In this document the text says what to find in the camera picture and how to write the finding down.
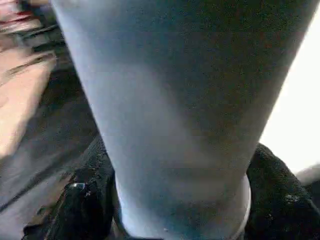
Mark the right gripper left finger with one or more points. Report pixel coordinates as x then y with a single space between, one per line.
82 200

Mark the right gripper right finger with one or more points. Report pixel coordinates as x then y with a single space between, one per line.
280 212

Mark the white plastic table top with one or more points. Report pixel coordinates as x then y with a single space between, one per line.
300 100

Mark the white plastic table leg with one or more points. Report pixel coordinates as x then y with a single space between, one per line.
175 87

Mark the black mat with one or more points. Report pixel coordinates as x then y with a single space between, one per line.
55 130

